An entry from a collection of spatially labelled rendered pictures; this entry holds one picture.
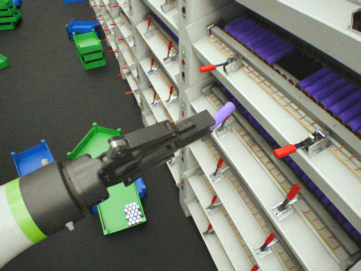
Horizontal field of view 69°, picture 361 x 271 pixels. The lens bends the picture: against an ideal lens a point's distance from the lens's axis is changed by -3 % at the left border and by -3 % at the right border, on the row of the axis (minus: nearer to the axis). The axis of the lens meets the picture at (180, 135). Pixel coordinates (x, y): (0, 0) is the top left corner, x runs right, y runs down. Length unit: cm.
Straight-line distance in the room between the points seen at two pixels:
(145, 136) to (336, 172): 29
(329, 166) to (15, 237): 45
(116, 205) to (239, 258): 69
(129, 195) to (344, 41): 122
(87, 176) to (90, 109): 175
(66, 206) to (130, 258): 98
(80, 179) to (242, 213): 56
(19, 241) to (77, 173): 11
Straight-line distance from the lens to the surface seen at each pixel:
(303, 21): 43
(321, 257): 60
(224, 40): 70
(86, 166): 39
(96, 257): 138
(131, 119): 195
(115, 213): 141
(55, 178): 38
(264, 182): 66
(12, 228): 40
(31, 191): 39
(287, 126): 51
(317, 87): 54
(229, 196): 86
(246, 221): 82
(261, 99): 56
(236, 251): 100
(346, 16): 41
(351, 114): 50
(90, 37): 285
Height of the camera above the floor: 122
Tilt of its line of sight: 43 degrees down
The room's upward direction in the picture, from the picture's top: straight up
